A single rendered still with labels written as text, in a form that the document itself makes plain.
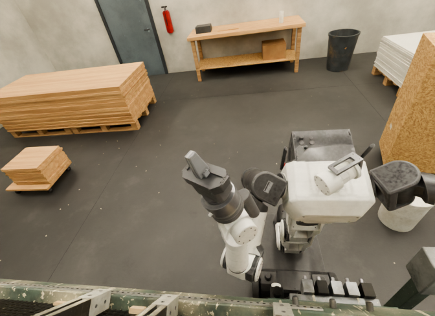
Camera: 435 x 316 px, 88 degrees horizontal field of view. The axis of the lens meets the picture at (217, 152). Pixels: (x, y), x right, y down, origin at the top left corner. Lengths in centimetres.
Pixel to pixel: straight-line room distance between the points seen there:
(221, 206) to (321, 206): 38
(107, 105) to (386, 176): 363
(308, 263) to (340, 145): 124
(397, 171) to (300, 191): 30
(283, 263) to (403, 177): 125
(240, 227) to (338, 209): 36
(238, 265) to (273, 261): 119
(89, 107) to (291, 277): 356
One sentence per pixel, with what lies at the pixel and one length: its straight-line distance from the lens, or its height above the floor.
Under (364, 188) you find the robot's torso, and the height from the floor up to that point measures 134.
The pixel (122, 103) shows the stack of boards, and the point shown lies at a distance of 379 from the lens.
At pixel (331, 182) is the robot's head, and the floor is 143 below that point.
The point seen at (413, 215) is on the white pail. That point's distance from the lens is 235.
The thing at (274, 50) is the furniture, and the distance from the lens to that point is 508.
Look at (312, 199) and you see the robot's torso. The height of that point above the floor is 132.
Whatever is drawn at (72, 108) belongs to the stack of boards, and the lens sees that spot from 430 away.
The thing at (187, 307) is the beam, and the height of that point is 90.
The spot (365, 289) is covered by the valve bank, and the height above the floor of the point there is 76.
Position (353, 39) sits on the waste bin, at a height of 58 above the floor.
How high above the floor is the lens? 193
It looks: 40 degrees down
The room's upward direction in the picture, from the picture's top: 10 degrees counter-clockwise
